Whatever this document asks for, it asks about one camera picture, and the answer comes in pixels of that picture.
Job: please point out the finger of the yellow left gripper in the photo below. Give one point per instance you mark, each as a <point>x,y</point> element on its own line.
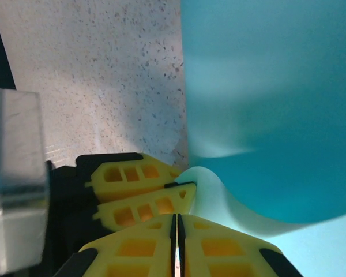
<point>173,199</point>
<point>150,181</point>

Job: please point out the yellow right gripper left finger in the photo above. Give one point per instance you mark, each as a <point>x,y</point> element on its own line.
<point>132,254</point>

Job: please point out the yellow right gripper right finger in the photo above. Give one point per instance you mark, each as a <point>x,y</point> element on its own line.
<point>225,254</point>

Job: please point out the light blue cloth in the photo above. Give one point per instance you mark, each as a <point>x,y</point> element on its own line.
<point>262,101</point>

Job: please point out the aluminium frame rail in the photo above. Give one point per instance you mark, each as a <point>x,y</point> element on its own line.
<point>14,173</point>

